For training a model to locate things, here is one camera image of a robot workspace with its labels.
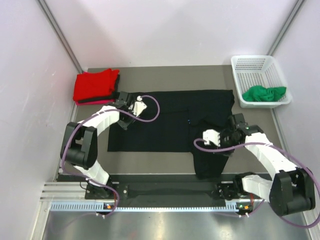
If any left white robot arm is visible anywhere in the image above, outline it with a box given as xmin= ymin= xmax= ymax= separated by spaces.
xmin=60 ymin=92 xmax=147 ymax=199

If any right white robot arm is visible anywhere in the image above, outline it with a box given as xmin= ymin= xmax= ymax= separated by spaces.
xmin=219 ymin=113 xmax=316 ymax=217

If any folded pink t shirt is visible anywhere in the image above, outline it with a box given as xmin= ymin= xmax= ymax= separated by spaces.
xmin=75 ymin=99 xmax=115 ymax=106

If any folded red t shirt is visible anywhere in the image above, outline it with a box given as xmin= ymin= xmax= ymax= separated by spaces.
xmin=73 ymin=68 xmax=120 ymax=102

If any green crumpled t shirt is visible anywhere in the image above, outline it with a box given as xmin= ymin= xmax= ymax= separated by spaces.
xmin=242 ymin=85 xmax=287 ymax=102

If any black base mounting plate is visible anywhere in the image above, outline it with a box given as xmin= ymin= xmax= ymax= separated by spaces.
xmin=84 ymin=182 xmax=266 ymax=207

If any white plastic basket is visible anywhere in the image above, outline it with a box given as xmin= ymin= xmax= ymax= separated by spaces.
xmin=231 ymin=55 xmax=292 ymax=109

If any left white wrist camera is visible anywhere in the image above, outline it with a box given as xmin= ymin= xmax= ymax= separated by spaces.
xmin=129 ymin=95 xmax=147 ymax=117

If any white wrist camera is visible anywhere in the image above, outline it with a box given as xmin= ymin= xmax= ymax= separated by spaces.
xmin=129 ymin=95 xmax=147 ymax=117
xmin=202 ymin=129 xmax=221 ymax=147

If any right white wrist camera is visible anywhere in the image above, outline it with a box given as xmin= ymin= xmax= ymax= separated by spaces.
xmin=202 ymin=129 xmax=221 ymax=147

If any aluminium front rail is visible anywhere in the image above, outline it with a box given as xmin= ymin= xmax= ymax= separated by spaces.
xmin=39 ymin=180 xmax=313 ymax=201

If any slotted grey cable duct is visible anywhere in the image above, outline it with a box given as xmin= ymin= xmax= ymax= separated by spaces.
xmin=50 ymin=201 xmax=252 ymax=213

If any left aluminium corner post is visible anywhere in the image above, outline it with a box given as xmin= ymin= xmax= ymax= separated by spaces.
xmin=36 ymin=0 xmax=83 ymax=74

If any aluminium corner post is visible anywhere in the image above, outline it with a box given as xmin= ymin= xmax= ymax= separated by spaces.
xmin=266 ymin=0 xmax=306 ymax=56
xmin=36 ymin=0 xmax=83 ymax=74

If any right aluminium corner post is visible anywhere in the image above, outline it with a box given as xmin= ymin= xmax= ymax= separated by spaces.
xmin=266 ymin=0 xmax=306 ymax=56

